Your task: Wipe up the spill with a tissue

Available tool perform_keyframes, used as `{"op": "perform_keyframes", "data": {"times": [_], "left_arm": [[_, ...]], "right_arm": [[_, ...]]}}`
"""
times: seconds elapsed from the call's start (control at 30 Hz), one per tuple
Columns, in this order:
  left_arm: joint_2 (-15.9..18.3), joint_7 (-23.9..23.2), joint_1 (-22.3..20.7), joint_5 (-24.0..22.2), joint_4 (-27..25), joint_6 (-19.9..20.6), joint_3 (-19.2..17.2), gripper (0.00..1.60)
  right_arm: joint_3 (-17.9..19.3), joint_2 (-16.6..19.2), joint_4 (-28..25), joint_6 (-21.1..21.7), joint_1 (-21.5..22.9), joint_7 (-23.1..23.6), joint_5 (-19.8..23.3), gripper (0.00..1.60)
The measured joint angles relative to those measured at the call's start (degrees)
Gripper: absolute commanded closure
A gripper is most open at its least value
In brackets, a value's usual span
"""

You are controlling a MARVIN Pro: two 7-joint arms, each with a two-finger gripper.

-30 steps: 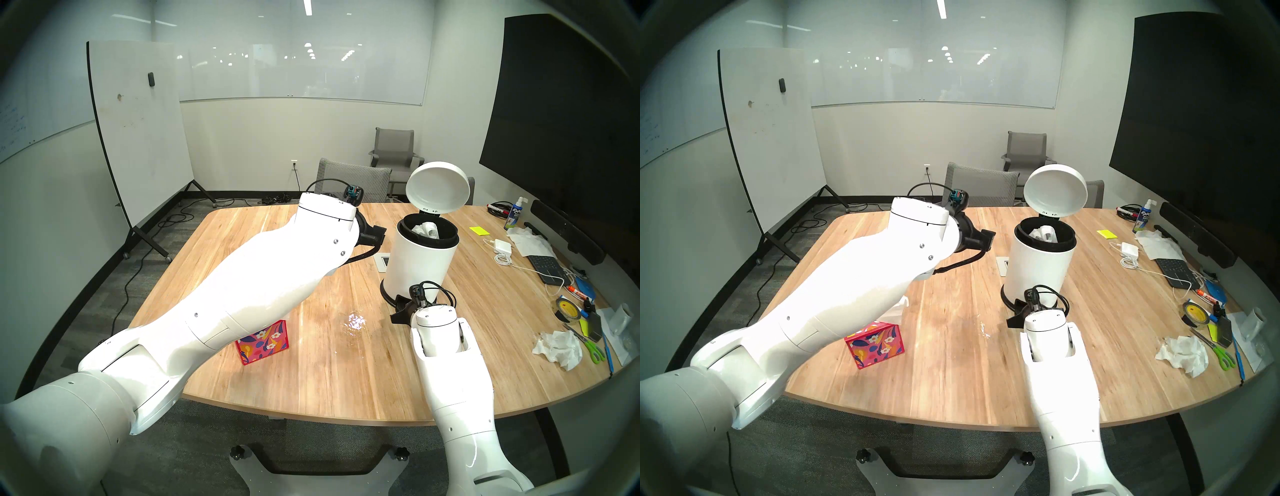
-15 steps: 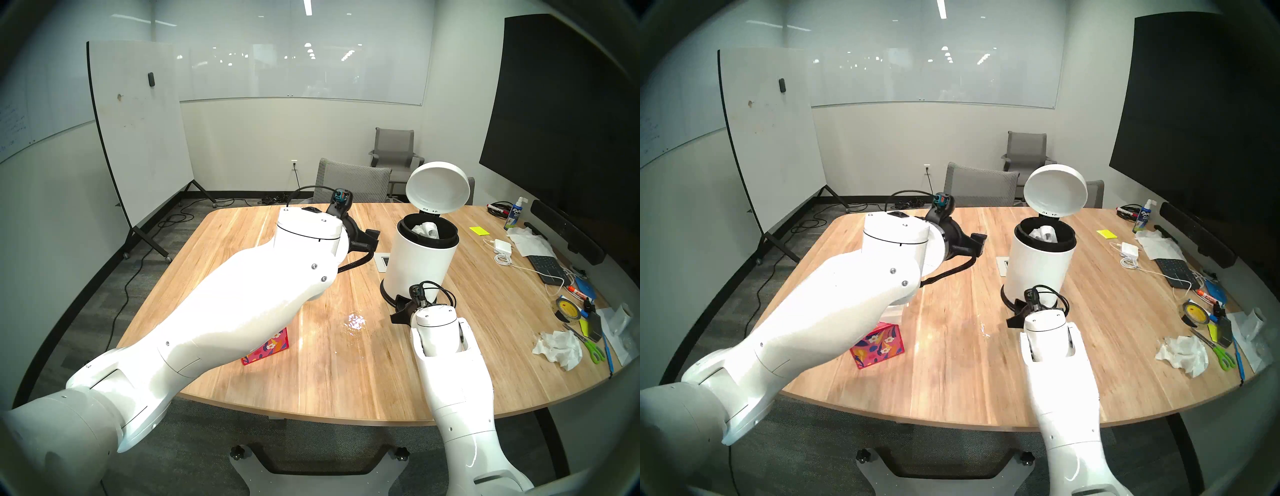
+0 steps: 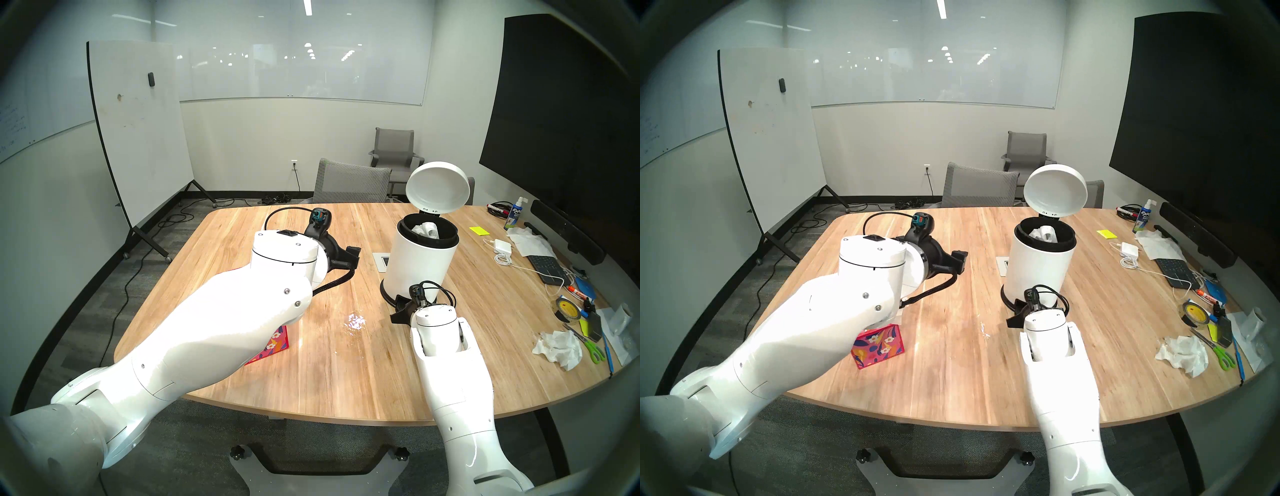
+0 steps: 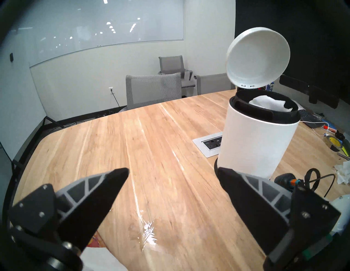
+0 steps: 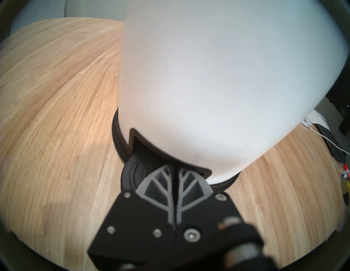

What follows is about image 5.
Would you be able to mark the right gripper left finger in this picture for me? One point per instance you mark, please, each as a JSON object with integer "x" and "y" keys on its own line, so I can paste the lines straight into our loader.
{"x": 136, "y": 224}

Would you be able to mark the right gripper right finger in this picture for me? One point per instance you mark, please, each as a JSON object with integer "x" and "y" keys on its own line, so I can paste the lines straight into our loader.
{"x": 199, "y": 215}

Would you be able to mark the white pedal trash can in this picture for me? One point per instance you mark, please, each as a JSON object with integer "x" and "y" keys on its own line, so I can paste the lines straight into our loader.
{"x": 218, "y": 82}

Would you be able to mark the black keyboard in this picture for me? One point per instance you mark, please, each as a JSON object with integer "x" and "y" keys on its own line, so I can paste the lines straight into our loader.
{"x": 332, "y": 146}

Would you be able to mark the red whiteboard marker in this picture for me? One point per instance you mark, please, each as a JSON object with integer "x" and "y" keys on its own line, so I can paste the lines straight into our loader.
{"x": 346, "y": 170}

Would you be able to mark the flat white paper towel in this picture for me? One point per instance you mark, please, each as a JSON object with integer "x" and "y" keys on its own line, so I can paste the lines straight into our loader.
{"x": 318, "y": 117}

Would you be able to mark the black video sound bar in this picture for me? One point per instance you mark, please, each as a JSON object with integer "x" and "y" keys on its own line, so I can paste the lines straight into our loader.
{"x": 343, "y": 120}

